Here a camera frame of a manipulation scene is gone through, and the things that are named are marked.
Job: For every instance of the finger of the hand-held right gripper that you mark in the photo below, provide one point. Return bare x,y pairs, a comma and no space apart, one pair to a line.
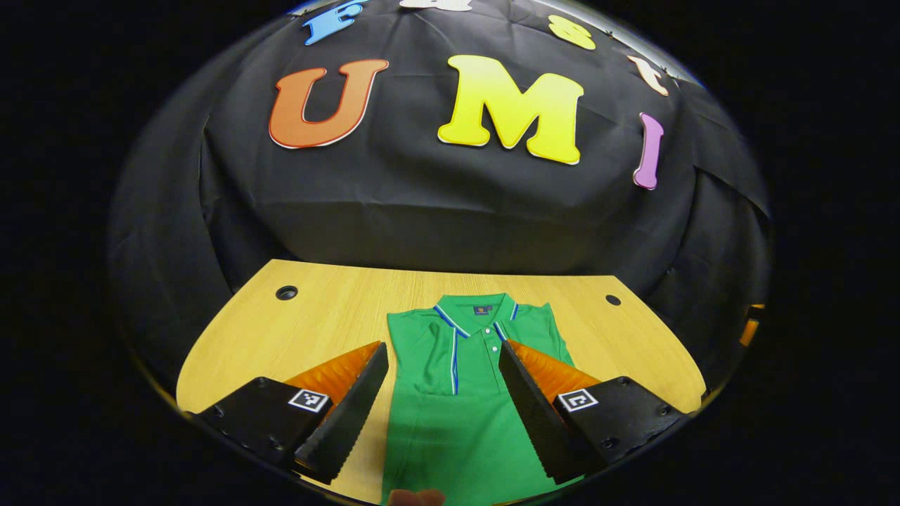
749,332

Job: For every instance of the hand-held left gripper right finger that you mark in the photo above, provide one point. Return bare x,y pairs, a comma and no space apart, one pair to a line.
534,414

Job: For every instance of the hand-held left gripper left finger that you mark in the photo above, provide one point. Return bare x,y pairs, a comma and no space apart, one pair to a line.
348,414

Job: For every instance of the green T-shirt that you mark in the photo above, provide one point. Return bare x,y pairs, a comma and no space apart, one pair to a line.
450,436

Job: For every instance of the black backdrop cloth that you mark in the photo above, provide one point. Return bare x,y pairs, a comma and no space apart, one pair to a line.
422,211

